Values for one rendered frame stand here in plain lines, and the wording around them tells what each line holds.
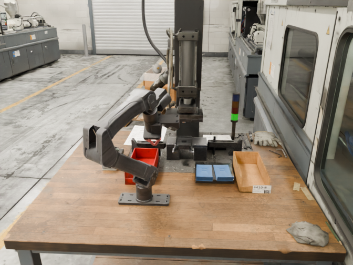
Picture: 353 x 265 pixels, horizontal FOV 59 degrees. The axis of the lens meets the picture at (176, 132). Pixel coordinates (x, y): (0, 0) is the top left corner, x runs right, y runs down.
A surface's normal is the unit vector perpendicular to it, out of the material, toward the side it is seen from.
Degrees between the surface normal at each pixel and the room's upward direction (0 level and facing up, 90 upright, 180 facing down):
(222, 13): 90
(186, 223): 0
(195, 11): 90
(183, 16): 90
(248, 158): 90
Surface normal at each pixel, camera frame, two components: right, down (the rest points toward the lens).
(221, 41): -0.11, 0.38
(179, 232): 0.00, -0.92
